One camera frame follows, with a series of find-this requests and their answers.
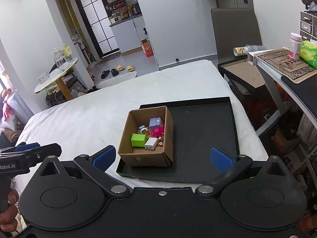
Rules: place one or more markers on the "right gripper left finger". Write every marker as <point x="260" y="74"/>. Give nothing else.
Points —
<point x="95" y="166"/>

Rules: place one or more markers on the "yellow-label bottle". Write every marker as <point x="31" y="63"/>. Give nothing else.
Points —
<point x="67" y="52"/>

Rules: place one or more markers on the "black slipper right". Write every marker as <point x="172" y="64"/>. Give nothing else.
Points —
<point x="114" y="72"/>

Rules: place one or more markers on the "pink white canister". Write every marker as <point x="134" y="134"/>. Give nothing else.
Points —
<point x="295" y="46"/>

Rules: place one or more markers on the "small brown-haired doll figurine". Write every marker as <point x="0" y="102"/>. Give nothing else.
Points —
<point x="160" y="141"/>

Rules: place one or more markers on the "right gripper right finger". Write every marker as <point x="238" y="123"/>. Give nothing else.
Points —
<point x="230" y="167"/>

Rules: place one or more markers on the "glass panel door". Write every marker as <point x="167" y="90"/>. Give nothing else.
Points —
<point x="96" y="21"/>

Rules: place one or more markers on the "white charger plug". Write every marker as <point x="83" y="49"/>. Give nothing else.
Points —
<point x="151" y="144"/>

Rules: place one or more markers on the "blue red keychain figurine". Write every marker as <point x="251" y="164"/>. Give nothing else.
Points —
<point x="143" y="130"/>

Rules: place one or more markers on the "black shallow tray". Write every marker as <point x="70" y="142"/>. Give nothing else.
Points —
<point x="198" y="125"/>

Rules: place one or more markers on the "orange cardboard box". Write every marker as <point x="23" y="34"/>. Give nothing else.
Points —
<point x="146" y="46"/>

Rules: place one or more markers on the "yellow slipper left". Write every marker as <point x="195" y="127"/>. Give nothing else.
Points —
<point x="119" y="67"/>

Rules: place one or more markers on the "brown cardboard box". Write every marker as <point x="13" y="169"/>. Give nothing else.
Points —
<point x="139" y="156"/>

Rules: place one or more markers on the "lavender cube toy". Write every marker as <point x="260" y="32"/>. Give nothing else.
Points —
<point x="155" y="122"/>

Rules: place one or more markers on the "round yellow-edged side table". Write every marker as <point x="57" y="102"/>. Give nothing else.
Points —
<point x="56" y="77"/>

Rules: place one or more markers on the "black slipper left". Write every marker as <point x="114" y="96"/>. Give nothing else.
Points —
<point x="105" y="74"/>

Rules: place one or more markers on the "person's left hand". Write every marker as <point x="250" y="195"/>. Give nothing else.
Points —
<point x="8" y="218"/>

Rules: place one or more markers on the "white kitchen cabinet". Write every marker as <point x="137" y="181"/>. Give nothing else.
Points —
<point x="129" y="33"/>

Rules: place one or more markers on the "green cube toy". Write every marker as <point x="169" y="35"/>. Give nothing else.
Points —
<point x="138" y="140"/>

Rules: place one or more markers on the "yellow slipper right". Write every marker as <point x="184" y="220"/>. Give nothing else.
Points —
<point x="130" y="68"/>

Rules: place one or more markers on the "yellow slipper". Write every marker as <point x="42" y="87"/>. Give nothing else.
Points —
<point x="119" y="67"/>
<point x="130" y="68"/>

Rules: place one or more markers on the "grey drawer organizer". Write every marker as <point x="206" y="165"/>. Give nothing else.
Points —
<point x="308" y="24"/>

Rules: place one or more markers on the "black framed cardboard board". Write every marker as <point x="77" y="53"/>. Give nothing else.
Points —
<point x="244" y="76"/>

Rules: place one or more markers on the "patterned desk mat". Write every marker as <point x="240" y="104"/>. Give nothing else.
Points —
<point x="296" y="71"/>

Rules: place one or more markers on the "pink dinosaur figurine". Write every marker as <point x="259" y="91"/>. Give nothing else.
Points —
<point x="157" y="132"/>

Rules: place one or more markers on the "black slipper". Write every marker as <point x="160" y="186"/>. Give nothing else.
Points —
<point x="105" y="74"/>
<point x="114" y="72"/>

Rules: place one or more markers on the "clear glass jar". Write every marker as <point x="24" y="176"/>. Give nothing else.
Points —
<point x="59" y="58"/>

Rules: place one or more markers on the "green wet-wipes pack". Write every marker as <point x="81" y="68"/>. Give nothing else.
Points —
<point x="308" y="52"/>

